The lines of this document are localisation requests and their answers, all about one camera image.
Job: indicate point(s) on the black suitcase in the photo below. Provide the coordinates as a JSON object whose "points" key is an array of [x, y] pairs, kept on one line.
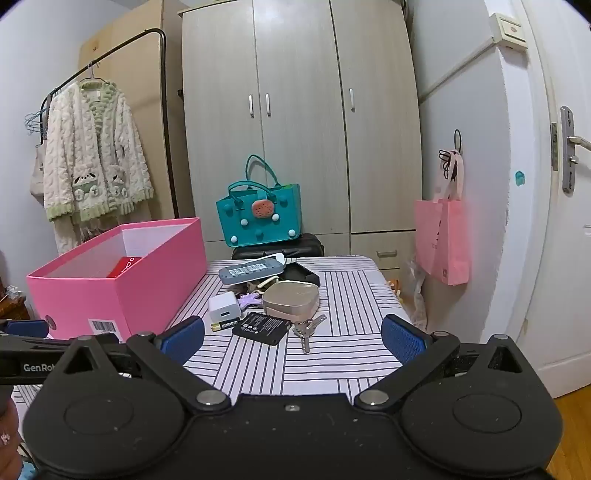
{"points": [[304, 247]]}

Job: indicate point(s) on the grey beige wardrobe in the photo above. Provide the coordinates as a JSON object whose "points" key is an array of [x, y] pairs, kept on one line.
{"points": [[300, 138]]}

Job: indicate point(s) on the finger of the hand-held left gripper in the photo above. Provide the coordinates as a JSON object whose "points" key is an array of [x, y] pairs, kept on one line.
{"points": [[25, 328]]}

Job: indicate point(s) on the light wooden wardrobe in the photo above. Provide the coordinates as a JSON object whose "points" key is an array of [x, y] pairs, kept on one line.
{"points": [[138, 60]]}

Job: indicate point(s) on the clear plastic bag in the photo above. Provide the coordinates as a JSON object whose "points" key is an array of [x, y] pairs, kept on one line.
{"points": [[418, 295]]}

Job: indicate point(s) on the purple starfish hair clip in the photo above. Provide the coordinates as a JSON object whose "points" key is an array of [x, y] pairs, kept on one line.
{"points": [[251, 300]]}

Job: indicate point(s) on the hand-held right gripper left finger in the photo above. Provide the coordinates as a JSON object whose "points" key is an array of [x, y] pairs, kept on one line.
{"points": [[184, 339]]}

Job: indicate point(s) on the striped tablecloth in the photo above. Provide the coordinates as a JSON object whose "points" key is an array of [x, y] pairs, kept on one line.
{"points": [[346, 300]]}

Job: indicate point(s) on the beige wall switch box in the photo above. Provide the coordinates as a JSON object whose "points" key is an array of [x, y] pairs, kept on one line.
{"points": [[508, 30]]}

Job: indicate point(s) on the white door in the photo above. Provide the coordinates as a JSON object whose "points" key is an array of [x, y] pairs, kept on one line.
{"points": [[568, 277]]}

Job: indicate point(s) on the flat black battery pack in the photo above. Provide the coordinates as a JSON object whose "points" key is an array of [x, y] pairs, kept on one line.
{"points": [[261, 328]]}

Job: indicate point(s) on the cream square claw clip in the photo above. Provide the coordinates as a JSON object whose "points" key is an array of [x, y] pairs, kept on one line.
{"points": [[265, 282]]}

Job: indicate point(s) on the cream tote bag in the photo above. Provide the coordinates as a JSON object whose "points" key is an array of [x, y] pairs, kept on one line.
{"points": [[39, 175]]}

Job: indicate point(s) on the black clothes rack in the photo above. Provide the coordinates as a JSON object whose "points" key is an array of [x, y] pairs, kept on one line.
{"points": [[163, 69]]}

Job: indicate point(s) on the rose gold tin case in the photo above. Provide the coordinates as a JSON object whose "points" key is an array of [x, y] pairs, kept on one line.
{"points": [[291, 297]]}

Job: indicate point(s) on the black gold battery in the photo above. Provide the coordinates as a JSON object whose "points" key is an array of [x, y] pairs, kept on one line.
{"points": [[221, 326]]}

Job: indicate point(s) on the cream green knitted cardigan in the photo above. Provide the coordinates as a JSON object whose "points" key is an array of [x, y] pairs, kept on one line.
{"points": [[92, 152]]}

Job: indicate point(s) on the pink paper bag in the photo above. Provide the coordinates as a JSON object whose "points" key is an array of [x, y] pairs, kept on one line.
{"points": [[441, 240]]}

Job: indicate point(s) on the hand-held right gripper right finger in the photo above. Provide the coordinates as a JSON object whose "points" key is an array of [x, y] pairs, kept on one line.
{"points": [[404, 339]]}

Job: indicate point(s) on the black plastic cover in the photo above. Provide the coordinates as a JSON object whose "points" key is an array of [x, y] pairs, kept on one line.
{"points": [[304, 276]]}

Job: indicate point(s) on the white charger plug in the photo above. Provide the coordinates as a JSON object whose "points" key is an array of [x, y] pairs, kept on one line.
{"points": [[224, 307]]}

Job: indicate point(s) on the grey labelled device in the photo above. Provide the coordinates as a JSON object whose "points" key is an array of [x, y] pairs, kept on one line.
{"points": [[249, 272]]}

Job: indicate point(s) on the small red box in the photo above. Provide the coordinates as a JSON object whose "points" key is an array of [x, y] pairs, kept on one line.
{"points": [[122, 267]]}

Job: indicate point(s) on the silver key bunch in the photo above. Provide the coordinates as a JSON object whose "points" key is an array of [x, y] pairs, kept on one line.
{"points": [[304, 330]]}

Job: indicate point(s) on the cluttered wooden side table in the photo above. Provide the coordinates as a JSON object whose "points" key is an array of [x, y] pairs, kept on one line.
{"points": [[11, 304]]}

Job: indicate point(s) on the pink cardboard box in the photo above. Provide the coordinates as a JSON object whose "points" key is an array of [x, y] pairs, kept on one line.
{"points": [[138, 286]]}

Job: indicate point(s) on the teal wall hook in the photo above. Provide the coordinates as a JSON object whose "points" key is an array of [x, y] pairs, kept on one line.
{"points": [[520, 178]]}

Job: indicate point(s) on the white clothes hanger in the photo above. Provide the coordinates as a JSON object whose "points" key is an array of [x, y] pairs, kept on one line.
{"points": [[99, 78]]}

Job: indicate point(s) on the light blue cloth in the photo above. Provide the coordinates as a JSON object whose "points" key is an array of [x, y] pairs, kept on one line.
{"points": [[25, 473]]}

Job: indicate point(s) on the teal felt handbag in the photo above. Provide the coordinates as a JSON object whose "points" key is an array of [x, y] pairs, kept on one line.
{"points": [[258, 226]]}

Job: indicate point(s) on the white and orange object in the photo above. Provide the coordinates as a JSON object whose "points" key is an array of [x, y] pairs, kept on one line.
{"points": [[396, 288]]}

